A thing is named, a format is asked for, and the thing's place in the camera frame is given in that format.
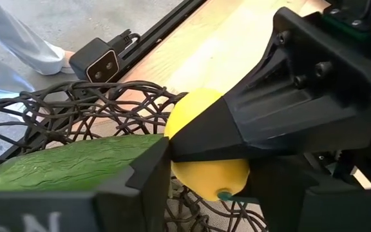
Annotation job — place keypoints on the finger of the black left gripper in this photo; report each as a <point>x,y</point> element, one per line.
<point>269,122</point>

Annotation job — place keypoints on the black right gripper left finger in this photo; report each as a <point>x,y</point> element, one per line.
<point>76,212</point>

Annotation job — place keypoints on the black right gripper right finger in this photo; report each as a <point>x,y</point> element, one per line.
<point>333,212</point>

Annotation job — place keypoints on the long dark green cucumber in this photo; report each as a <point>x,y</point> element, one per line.
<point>76,164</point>

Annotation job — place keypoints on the yellow lemon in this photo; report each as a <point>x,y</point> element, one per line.
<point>211,180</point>

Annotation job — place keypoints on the person's foot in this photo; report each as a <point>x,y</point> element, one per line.
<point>68,61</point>

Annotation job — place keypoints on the black stereo camera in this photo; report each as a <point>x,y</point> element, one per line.
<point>97,61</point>

